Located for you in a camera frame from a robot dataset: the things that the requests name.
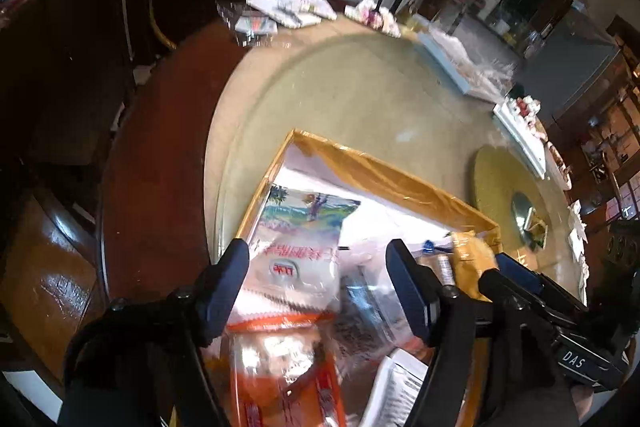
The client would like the silver white-text snack packet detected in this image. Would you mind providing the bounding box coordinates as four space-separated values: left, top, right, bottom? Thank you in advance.
359 349 428 427

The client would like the white food tray far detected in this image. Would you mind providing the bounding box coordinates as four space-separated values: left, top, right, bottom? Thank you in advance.
418 29 513 104

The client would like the dark wooden side chair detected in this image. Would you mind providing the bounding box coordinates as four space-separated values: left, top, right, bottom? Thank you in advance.
1 187 105 395

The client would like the golden lazy susan turntable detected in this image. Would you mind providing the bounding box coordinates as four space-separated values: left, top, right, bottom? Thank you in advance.
472 145 582 297

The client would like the crumpled tissue with spoon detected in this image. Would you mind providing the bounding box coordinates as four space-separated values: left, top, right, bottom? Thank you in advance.
344 0 401 38

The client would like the grey refrigerator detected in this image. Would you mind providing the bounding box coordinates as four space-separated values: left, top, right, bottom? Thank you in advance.
515 8 618 124

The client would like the white landscape-print snack bag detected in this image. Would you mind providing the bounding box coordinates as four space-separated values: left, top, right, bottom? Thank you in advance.
228 184 360 329

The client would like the bowl with food scraps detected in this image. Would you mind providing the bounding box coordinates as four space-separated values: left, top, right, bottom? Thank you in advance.
544 142 572 192

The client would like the clear blue-edged cracker sleeve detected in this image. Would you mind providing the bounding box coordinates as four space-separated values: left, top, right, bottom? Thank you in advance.
416 239 456 286

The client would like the yellow-taped white cardboard tray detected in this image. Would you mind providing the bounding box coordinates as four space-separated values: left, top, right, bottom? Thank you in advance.
199 128 505 427

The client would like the yellow biscuit packet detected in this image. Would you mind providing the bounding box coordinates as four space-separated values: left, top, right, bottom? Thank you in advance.
450 228 502 301

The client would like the orange soda cracker pack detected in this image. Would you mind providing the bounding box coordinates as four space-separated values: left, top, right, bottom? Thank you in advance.
226 313 346 426

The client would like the clear plastic wrapper on table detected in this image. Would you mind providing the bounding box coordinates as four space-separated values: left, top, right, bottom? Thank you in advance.
217 2 278 48

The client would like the white tumbler with straw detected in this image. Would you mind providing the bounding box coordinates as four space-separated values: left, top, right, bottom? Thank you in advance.
475 0 505 23

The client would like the white flat box right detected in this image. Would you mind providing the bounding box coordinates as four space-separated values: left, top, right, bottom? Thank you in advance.
492 98 547 179

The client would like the white tissues right edge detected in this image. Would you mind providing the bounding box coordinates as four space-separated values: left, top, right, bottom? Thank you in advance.
568 200 590 305

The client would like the white napkin pile left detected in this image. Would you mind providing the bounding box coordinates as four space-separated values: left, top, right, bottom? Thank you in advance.
245 0 337 29

